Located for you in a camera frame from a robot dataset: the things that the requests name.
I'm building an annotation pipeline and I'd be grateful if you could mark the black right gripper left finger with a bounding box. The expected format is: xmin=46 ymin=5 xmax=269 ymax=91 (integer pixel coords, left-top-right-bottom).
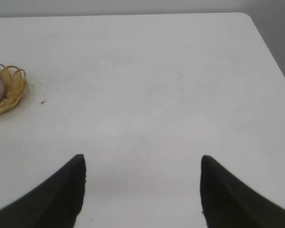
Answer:
xmin=0 ymin=154 xmax=87 ymax=228

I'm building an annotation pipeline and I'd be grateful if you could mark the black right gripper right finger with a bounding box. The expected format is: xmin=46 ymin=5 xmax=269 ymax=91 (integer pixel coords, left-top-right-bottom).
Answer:
xmin=199 ymin=155 xmax=285 ymax=228

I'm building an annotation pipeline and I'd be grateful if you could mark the woven yellow wicker basket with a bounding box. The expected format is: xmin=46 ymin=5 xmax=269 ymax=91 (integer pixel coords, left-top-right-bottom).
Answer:
xmin=0 ymin=62 xmax=28 ymax=115

